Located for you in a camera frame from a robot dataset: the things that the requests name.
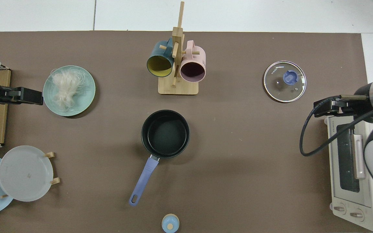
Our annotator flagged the teal mug yellow inside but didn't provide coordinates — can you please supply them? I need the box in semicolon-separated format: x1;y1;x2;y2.
146;37;176;78

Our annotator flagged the pale green plate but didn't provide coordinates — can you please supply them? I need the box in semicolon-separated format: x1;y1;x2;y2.
43;65;96;117

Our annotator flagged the black pot purple handle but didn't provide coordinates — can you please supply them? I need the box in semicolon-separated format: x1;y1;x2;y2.
129;110;190;207

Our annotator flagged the grey plate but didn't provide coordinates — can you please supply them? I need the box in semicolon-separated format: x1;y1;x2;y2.
0;145;54;202

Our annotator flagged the pink mug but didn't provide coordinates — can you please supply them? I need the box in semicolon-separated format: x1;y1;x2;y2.
179;40;206;82

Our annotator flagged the wooden cup stand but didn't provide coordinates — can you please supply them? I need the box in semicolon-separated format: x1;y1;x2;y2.
158;1;200;95

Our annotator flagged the small blue round thing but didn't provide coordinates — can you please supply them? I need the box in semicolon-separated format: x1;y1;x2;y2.
161;214;180;233

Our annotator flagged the pale toaster oven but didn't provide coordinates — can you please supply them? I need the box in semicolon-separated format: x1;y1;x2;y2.
324;115;373;232

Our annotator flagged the brown table cloth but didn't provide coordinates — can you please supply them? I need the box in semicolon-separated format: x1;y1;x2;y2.
0;31;368;233

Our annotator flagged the white vermicelli bundle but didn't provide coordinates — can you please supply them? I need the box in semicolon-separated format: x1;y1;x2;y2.
50;66;88;109

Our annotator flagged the glass lid blue knob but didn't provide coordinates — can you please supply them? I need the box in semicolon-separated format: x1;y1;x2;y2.
263;61;307;103

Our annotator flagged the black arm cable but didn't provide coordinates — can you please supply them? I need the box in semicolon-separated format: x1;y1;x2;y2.
299;96;373;157

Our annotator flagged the wooden plate rack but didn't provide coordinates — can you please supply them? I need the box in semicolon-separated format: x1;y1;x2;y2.
0;151;61;198

